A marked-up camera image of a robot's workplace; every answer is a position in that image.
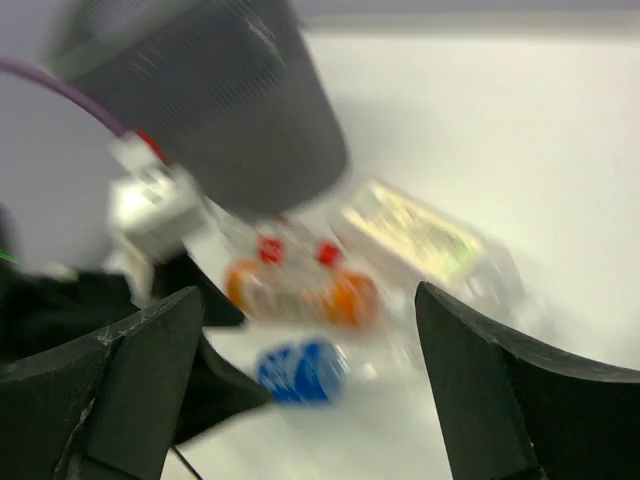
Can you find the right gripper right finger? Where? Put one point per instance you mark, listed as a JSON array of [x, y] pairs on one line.
[[513, 407]]

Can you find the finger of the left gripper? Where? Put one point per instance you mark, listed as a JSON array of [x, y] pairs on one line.
[[215, 392]]

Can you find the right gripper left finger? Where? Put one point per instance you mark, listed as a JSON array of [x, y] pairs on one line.
[[105, 405]]

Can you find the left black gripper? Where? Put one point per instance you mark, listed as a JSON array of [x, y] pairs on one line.
[[40, 312]]

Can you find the blue-label water bottle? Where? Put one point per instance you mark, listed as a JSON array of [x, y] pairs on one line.
[[323, 368]]

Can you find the grey mesh waste bin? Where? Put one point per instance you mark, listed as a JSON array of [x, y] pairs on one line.
[[227, 89]]

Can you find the small red-label cola bottle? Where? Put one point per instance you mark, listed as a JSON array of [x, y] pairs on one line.
[[281, 242]]

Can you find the orange juice bottle white cap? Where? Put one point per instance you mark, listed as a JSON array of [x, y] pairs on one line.
[[311, 294]]

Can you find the large clear beige-label bottle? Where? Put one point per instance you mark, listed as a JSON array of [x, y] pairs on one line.
[[408, 241]]

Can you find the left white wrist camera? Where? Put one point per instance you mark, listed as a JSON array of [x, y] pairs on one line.
[[156, 207]]

